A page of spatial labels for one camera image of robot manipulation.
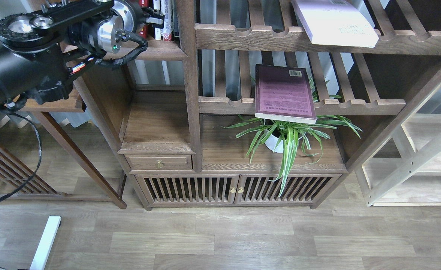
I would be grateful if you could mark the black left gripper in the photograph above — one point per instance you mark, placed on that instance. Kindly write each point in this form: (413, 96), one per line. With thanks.
(134, 17)

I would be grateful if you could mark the white and red book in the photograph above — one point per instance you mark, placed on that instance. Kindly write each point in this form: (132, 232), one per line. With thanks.
(166, 9)

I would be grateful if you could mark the dark book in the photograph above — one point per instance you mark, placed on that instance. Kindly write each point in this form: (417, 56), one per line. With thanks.
(175, 20)

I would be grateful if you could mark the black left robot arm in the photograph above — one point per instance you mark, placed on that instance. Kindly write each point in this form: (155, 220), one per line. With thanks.
(43, 52)

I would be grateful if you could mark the light wooden shelf unit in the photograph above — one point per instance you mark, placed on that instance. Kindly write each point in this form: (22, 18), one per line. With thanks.
(406, 170)

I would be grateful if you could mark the dark wooden bookshelf cabinet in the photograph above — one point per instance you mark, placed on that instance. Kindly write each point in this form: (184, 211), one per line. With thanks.
(221, 42)

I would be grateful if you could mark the small wooden drawer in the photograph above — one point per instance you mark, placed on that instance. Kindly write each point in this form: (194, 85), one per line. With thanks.
(159, 162)

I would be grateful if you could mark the purple book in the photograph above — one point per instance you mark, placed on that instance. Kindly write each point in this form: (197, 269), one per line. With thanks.
(283, 94)

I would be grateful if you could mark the white plant pot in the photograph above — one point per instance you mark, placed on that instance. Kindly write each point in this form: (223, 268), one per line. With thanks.
(272, 141)

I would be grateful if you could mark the left slatted cabinet door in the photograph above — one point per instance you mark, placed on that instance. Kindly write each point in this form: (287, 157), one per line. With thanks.
(191, 190)

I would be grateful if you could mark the slatted cabinet door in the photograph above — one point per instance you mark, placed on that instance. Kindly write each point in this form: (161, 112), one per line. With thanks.
(300, 189)
(191, 190)

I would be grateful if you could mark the green spider plant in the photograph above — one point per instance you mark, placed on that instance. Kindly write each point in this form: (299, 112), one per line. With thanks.
(297, 138)

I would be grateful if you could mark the right slatted cabinet door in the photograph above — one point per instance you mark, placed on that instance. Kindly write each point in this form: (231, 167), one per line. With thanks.
(300, 189)

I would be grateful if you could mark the white metal bar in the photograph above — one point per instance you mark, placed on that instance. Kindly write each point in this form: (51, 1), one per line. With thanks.
(45, 244)

